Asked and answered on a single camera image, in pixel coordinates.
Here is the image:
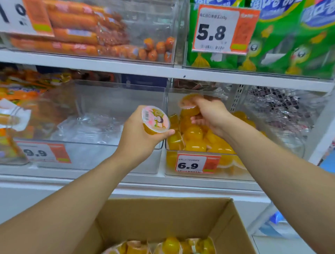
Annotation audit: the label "green sausage packet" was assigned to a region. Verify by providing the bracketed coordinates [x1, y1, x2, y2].
[285, 0, 335, 78]
[238, 0, 307, 74]
[187, 0, 245, 70]

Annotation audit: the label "dark blue card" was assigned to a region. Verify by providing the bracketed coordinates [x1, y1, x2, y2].
[121, 74, 168, 88]

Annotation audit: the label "pile of silver foil packets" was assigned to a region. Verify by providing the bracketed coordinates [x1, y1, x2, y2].
[246, 88, 322, 147]

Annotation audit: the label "white sausage packet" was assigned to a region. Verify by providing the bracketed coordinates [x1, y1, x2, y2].
[0, 99, 32, 131]

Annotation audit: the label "crumpled clear plastic bag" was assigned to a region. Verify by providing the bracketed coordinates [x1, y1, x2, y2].
[50, 114, 126, 146]

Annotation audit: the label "pile of red snack packets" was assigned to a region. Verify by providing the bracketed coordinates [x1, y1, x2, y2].
[73, 70, 116, 83]

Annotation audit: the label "person's right forearm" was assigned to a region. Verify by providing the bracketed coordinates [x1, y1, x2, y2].
[219, 118, 335, 254]

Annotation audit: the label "person's left forearm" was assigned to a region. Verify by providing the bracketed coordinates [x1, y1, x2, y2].
[0, 153, 139, 254]

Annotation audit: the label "pile of orange snack packets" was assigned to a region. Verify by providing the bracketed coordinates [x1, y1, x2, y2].
[0, 67, 76, 163]

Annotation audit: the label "orange white price tag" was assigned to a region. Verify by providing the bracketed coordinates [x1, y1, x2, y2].
[15, 141, 72, 164]
[0, 0, 55, 37]
[192, 4, 261, 55]
[175, 153, 222, 174]

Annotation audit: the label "blue snack bags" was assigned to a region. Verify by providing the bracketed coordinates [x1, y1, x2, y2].
[269, 212, 284, 224]

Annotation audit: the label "pile of yellow jelly cups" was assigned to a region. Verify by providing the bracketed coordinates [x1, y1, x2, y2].
[102, 236, 216, 254]

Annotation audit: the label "person's left hand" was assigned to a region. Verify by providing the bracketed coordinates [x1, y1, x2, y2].
[115, 105, 176, 164]

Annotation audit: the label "white wire mesh panel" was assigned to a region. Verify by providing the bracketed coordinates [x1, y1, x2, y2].
[230, 85, 330, 157]

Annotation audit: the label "yellow jelly cup pink lid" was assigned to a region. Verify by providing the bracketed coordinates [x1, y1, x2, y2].
[179, 94, 204, 117]
[141, 105, 171, 135]

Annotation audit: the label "brown cardboard box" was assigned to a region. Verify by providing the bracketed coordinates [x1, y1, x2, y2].
[74, 197, 258, 254]

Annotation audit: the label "pile of brown sachets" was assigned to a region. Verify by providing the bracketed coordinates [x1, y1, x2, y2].
[174, 80, 225, 91]

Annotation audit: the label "person's right hand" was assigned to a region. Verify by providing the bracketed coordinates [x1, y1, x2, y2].
[190, 95, 235, 138]

